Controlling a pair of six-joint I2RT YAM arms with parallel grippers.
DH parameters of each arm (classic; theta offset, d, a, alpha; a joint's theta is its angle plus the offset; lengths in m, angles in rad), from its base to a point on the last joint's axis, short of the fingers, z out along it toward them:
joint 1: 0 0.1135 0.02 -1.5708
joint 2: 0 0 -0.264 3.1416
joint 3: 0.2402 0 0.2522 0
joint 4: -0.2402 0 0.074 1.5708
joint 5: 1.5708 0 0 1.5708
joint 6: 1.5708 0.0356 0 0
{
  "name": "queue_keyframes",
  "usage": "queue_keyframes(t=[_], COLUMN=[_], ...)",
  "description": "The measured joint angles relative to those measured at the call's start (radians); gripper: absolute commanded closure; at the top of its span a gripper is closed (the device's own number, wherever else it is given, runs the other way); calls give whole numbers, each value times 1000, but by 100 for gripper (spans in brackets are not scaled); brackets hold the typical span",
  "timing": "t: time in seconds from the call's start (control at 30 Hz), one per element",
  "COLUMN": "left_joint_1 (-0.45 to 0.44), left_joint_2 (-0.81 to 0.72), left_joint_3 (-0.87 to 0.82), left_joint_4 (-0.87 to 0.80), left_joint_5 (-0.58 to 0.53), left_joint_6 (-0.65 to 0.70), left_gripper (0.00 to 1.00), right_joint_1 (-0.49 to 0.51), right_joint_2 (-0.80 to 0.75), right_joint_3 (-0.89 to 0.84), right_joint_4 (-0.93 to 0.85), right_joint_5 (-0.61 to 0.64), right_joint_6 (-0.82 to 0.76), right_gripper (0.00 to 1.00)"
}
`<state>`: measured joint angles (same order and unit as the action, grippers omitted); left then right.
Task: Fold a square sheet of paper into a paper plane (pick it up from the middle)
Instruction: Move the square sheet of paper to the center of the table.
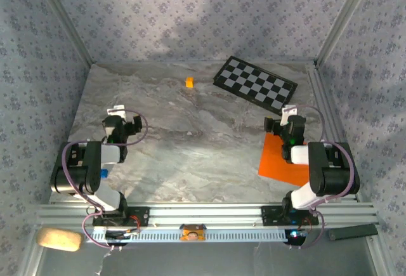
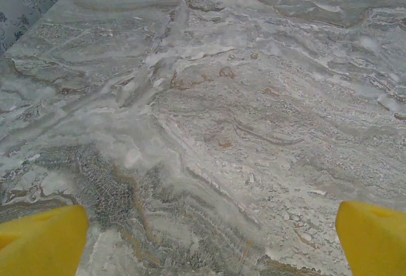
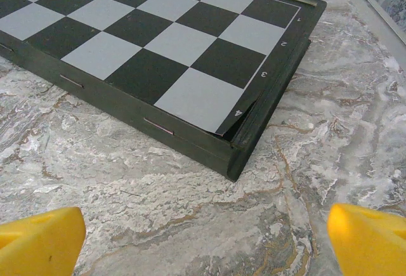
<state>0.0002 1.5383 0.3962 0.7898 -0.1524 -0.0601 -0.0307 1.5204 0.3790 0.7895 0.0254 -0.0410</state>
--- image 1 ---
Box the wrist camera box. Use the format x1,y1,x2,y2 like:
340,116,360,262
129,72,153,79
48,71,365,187
107,104,127,119
281,104,299,125

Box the beige sponge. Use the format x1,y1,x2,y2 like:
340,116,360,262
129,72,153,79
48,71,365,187
36,227,83,252

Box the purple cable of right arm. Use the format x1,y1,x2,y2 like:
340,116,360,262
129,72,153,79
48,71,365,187
295,104,361,251

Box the aluminium side rail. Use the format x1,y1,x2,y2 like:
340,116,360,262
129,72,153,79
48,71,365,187
306,65,362,202

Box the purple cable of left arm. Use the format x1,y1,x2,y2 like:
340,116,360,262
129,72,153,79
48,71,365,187
61,108,149,253

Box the black white checkerboard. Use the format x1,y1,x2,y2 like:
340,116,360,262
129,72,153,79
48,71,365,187
212,55,298,117

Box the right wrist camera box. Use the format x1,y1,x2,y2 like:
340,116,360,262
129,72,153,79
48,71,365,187
281,104,299,125

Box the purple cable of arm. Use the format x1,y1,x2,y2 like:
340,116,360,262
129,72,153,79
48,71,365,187
61,108,149,253
295,104,361,251

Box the black flat bar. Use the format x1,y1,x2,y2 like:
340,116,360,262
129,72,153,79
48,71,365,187
327,223,379,241

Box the aluminium frame post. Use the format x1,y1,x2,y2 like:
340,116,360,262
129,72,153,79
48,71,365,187
313,0,377,67

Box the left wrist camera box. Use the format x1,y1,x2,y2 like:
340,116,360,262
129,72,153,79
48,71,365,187
107,104,127,119

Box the white slotted cable duct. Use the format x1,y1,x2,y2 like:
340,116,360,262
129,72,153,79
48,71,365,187
84,228,288,244

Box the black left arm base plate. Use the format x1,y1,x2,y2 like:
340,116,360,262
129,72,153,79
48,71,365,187
92,206,150,227

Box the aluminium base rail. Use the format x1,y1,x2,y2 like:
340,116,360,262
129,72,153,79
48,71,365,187
34,202,380,229

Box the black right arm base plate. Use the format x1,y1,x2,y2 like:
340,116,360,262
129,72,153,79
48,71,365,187
260,205,320,227

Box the orange paper sheet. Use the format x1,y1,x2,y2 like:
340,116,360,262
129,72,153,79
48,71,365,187
257,133,313,185

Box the cartoon face sticker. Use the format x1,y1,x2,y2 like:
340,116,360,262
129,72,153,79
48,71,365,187
179,223,206,242

